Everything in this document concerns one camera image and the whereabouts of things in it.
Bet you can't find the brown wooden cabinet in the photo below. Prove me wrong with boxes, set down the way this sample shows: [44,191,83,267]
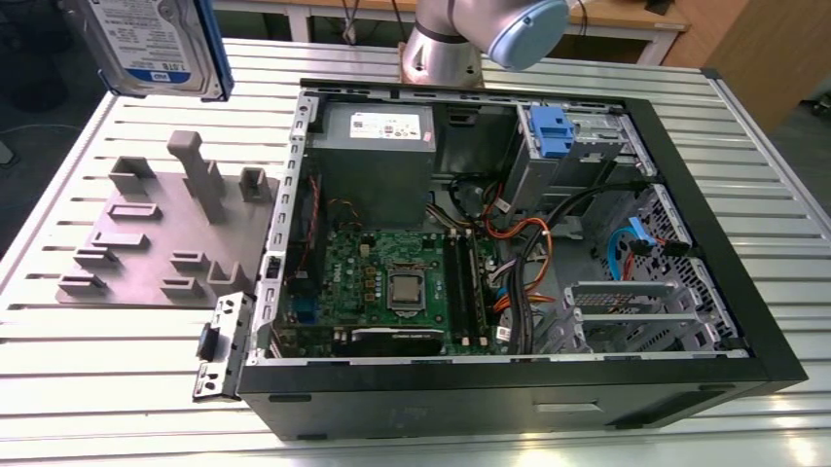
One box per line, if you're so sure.
[661,0,831,132]

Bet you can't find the black RAM slot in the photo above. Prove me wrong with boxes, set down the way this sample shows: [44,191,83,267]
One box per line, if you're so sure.
[447,232,470,344]

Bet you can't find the power wire with black connector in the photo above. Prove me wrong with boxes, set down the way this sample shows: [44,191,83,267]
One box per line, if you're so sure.
[646,235,694,259]

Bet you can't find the grey power supply unit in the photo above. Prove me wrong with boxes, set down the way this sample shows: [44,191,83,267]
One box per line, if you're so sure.
[305,101,437,233]

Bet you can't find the light wooden desk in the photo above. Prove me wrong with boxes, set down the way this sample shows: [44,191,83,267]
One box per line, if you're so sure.
[285,0,691,67]

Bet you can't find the black graphics card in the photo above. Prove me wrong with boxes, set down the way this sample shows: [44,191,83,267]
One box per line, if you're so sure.
[330,326,447,356]

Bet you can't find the orange power wire bundle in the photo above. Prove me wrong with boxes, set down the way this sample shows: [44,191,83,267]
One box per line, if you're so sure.
[483,218,561,312]

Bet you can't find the metal expansion slot bracket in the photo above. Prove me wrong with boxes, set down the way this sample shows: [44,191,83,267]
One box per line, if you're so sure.
[193,291,259,403]

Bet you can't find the grey parts rack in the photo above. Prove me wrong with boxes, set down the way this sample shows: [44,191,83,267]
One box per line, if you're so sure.
[55,128,285,308]

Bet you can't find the green motherboard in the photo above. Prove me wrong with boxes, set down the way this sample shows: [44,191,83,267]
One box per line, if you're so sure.
[275,228,514,359]

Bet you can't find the silver CPU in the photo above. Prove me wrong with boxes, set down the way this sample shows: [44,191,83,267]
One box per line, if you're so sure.
[389,272,427,301]

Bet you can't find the black PC case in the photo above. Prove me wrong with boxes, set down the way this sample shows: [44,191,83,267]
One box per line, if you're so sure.
[237,77,810,442]

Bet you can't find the metal disk bay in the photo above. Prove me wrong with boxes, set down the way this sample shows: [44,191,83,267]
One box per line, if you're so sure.
[563,279,742,354]

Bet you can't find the blue plastic drive latch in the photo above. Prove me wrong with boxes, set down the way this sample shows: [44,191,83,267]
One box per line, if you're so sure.
[529,104,577,160]

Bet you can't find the CPU socket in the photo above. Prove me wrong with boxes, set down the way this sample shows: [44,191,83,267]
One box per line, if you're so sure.
[383,261,431,318]

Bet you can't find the blue flat data wire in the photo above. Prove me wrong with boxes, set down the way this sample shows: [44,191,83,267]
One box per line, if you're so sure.
[610,216,651,283]

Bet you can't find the grey metal drive cage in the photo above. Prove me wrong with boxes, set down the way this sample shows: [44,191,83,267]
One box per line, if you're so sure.
[506,101,651,215]

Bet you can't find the hard disk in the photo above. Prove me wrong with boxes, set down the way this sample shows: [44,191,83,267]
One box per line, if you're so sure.
[62,0,235,103]

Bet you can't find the black cable bundle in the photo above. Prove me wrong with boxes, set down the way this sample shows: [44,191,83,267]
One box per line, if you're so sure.
[506,182,651,354]

